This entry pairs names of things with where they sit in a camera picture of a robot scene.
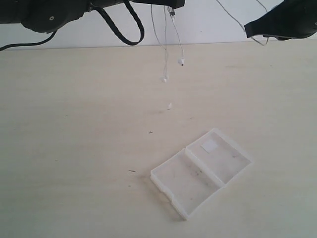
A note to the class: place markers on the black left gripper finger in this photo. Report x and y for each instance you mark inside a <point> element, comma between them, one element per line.
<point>170,3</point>

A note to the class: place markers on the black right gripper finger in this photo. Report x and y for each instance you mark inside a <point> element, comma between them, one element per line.
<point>291,19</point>

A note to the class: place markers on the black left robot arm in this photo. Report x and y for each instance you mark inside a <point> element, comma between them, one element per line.
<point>46,16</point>

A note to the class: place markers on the white label sticker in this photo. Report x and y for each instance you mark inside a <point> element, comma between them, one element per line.
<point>209,145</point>

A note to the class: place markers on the clear plastic storage case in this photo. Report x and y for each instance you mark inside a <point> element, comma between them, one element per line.
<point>192,176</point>

